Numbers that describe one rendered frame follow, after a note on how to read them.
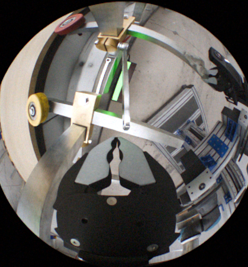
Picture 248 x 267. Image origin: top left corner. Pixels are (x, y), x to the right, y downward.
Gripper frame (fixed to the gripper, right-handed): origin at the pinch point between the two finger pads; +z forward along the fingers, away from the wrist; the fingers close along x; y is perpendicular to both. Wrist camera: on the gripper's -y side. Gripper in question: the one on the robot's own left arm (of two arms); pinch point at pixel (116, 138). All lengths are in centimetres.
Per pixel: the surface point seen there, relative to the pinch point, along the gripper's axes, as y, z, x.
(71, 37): -33.7, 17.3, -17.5
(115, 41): -18.0, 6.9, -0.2
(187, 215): 269, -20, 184
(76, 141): 1.1, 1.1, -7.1
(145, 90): -6, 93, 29
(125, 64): -10.6, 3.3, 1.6
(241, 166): 71, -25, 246
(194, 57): -18.3, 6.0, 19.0
